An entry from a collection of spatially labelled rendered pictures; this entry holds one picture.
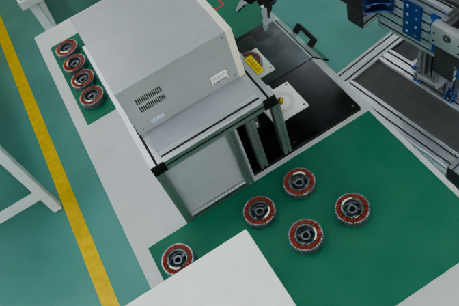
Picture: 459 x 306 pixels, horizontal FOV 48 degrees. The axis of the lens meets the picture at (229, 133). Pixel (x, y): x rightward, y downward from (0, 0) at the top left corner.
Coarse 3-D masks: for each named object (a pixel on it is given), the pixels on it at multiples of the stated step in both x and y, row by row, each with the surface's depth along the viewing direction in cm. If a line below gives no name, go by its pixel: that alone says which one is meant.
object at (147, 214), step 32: (64, 32) 264; (320, 64) 211; (64, 96) 236; (352, 96) 198; (96, 128) 220; (96, 160) 210; (128, 160) 206; (288, 160) 188; (128, 192) 197; (160, 192) 193; (128, 224) 189; (160, 224) 185; (448, 288) 150
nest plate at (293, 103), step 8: (280, 88) 204; (288, 88) 203; (280, 96) 202; (288, 96) 201; (296, 96) 200; (288, 104) 199; (296, 104) 198; (304, 104) 197; (264, 112) 199; (288, 112) 196; (296, 112) 196; (272, 120) 196
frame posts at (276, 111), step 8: (272, 112) 170; (280, 112) 169; (280, 120) 173; (248, 128) 166; (256, 128) 169; (280, 128) 175; (248, 136) 173; (256, 136) 171; (280, 136) 178; (256, 144) 176; (280, 144) 185; (288, 144) 184; (256, 152) 178; (264, 152) 180; (264, 160) 183
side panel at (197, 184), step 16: (224, 144) 165; (192, 160) 163; (208, 160) 167; (224, 160) 171; (240, 160) 175; (160, 176) 160; (176, 176) 164; (192, 176) 168; (208, 176) 173; (224, 176) 177; (240, 176) 182; (176, 192) 168; (192, 192) 174; (208, 192) 179; (224, 192) 183; (192, 208) 181; (208, 208) 183
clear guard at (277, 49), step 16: (256, 32) 184; (272, 32) 183; (288, 32) 181; (240, 48) 182; (256, 48) 180; (272, 48) 178; (288, 48) 176; (304, 48) 174; (272, 64) 174; (288, 64) 172; (272, 80) 170
